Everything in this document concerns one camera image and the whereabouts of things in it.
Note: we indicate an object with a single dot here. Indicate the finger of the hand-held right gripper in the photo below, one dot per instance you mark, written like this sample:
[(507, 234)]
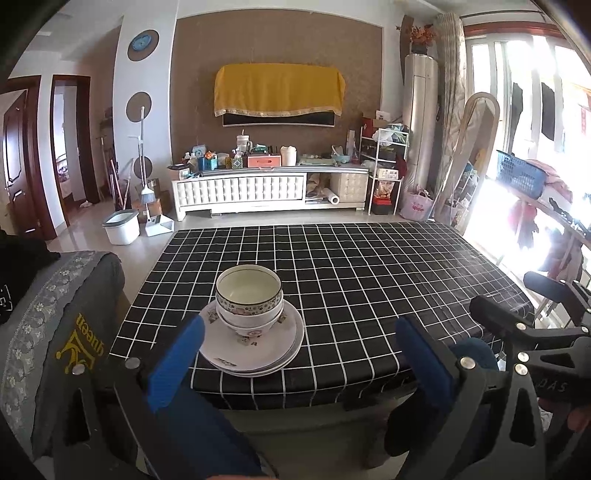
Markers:
[(501, 316), (551, 286)]

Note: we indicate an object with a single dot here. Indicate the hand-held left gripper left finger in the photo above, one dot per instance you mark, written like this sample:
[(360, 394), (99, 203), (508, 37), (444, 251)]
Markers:
[(178, 364)]

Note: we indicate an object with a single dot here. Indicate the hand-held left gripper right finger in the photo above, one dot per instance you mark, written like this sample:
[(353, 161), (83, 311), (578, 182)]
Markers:
[(422, 364)]

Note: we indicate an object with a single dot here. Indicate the cartoon print white plate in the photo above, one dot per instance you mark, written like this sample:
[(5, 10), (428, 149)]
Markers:
[(231, 353)]

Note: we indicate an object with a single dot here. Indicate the white bowl with blue print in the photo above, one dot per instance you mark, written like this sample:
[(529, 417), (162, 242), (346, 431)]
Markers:
[(251, 332)]

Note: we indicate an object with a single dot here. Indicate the plain white plate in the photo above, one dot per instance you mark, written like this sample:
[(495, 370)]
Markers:
[(258, 374)]

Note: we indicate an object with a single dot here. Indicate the pink speckled white plate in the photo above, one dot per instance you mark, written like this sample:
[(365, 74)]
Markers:
[(259, 368)]

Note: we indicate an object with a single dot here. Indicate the white bowl with grey pattern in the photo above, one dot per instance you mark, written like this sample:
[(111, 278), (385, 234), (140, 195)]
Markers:
[(249, 320)]

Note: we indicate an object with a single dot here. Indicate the bowl with dark patterned band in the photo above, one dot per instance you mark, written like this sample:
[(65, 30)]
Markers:
[(247, 286)]

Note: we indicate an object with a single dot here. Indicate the red garment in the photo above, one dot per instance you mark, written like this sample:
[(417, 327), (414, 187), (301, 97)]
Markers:
[(522, 221)]

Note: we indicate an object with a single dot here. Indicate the person's left leg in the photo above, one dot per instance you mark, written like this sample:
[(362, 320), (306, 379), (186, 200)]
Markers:
[(207, 434)]

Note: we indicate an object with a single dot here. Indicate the pink and white bedding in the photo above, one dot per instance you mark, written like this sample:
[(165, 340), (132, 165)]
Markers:
[(551, 184)]

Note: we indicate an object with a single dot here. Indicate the blue plastic basket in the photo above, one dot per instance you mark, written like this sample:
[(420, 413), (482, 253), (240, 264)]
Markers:
[(521, 175)]

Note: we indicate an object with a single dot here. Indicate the black checked tablecloth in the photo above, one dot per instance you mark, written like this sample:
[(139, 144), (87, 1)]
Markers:
[(346, 277)]

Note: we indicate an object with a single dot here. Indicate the grey embroidered chair cover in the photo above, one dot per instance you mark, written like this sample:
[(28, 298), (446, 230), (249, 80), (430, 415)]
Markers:
[(46, 332)]

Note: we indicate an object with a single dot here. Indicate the pink bag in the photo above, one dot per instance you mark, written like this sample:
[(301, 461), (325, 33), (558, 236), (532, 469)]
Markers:
[(415, 207)]

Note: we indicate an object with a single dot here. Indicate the white dustpan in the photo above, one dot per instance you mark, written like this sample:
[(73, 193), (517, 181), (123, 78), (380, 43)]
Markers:
[(159, 226)]

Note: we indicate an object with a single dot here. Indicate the white bucket with grey rim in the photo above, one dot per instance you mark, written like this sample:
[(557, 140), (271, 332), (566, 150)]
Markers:
[(121, 228)]

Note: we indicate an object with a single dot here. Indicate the hanging dark garment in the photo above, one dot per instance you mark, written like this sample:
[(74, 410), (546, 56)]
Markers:
[(517, 108), (548, 113)]

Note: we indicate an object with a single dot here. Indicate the black garment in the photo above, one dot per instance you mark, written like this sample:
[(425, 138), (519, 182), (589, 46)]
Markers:
[(21, 267)]

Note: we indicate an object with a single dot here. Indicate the white tufted television cabinet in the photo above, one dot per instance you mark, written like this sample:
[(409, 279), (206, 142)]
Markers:
[(240, 189)]

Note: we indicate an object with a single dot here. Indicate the white paper roll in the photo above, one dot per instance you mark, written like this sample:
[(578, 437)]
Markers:
[(333, 200)]

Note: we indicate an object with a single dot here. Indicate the white tufted storage box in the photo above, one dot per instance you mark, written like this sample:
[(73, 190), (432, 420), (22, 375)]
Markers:
[(350, 187)]

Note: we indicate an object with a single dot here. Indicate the standing air conditioner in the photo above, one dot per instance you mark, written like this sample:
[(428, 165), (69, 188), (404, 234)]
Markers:
[(420, 129)]

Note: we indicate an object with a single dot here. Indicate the orange box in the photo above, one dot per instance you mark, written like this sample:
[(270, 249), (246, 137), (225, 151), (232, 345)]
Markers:
[(264, 160)]

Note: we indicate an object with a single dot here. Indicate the patterned beige curtain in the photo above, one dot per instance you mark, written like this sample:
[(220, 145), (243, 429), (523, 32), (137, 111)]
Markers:
[(451, 83)]

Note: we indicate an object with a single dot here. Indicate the white jar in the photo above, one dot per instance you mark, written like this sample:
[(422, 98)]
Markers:
[(288, 157)]

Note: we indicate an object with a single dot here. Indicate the dark wooden door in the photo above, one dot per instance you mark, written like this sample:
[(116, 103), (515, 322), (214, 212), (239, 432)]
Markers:
[(16, 147)]

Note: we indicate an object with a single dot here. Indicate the vase with orange flowers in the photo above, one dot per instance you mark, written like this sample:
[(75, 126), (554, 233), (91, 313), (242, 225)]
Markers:
[(421, 36)]

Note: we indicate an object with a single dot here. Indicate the yellow cloth cover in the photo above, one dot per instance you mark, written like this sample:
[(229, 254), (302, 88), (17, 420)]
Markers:
[(277, 87)]

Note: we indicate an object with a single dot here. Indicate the arched wooden frame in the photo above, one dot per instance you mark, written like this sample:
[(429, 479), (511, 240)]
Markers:
[(467, 117)]

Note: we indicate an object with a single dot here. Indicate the dark wooden door frame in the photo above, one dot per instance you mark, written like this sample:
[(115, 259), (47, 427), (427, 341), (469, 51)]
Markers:
[(85, 147)]

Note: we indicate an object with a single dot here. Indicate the round brown wall decoration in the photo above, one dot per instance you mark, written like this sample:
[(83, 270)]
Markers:
[(138, 105)]

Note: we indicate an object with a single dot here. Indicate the wall television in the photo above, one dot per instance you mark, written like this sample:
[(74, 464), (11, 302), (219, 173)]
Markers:
[(277, 119)]

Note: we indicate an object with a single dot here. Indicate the blue round wall clock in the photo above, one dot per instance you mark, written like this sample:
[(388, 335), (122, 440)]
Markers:
[(142, 42)]

